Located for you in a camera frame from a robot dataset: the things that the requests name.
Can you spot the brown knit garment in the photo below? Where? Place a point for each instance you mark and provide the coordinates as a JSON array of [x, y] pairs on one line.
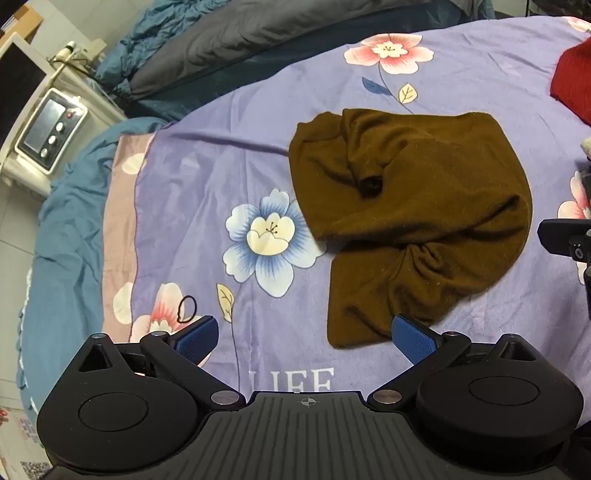
[[438, 184]]

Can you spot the red knit garment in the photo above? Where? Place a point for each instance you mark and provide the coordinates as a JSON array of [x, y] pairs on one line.
[[575, 78]]

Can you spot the white bedside device with buttons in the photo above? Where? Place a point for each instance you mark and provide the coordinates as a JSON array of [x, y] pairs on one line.
[[99, 110]]

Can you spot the white framed monitor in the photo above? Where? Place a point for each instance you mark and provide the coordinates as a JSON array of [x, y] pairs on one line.
[[18, 83]]

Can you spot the teal ruffled quilt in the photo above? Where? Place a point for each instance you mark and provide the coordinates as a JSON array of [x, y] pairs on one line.
[[152, 32]]

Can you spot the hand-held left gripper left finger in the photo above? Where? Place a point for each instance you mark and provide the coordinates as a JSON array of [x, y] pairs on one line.
[[198, 341]]

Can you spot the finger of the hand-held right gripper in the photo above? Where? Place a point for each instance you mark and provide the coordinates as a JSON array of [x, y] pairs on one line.
[[561, 237]]

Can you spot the teal bed cover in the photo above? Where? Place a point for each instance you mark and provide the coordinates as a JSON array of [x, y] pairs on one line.
[[69, 240]]

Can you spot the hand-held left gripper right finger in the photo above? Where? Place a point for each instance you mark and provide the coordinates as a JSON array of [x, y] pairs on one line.
[[413, 341]]

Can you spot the navy blanket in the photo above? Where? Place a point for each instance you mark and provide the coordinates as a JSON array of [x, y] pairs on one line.
[[277, 69]]

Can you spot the patterned floor mat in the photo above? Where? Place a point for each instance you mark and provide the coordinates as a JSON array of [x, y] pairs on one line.
[[18, 443]]

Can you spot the white appliance with control panel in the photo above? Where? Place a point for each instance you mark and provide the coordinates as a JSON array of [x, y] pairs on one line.
[[46, 122]]

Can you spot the white fuzzy item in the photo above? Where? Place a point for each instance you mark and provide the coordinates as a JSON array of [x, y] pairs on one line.
[[586, 146]]

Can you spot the purple floral bed sheet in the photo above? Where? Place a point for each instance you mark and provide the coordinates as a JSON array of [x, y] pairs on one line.
[[231, 161]]

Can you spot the cardboard box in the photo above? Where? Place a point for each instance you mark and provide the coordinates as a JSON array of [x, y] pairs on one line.
[[21, 23]]

